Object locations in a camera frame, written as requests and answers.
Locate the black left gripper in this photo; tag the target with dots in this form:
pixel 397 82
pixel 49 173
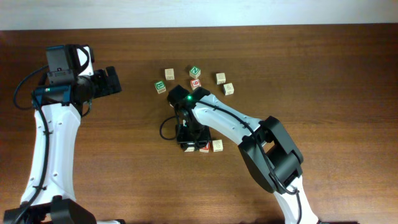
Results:
pixel 103 89

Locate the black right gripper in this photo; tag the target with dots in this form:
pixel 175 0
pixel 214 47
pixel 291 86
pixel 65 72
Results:
pixel 193 138

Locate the wooden block green V Z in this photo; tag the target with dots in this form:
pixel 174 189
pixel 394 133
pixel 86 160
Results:
pixel 190 149

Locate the wooden block red U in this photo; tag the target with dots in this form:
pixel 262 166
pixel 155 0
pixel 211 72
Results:
pixel 205 149

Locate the wooden block blue L 2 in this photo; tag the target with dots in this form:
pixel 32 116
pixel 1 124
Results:
pixel 217 145

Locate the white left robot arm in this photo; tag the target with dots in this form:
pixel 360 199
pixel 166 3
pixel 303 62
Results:
pixel 68 83

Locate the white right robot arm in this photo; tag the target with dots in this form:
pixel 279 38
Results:
pixel 272 158

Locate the wooden block red 9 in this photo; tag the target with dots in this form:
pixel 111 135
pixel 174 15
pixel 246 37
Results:
pixel 195 83

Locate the wooden block green B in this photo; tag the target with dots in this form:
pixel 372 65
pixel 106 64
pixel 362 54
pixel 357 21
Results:
pixel 160 86

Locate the wooden block number 4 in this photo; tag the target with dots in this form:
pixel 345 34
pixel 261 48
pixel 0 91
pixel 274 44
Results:
pixel 228 89

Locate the wooden block green N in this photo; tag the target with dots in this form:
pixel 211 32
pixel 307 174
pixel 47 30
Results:
pixel 195 72

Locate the wooden block red E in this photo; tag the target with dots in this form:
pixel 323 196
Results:
pixel 169 74

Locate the plain wooden picture block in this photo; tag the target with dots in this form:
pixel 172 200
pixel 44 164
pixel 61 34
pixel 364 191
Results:
pixel 220 78

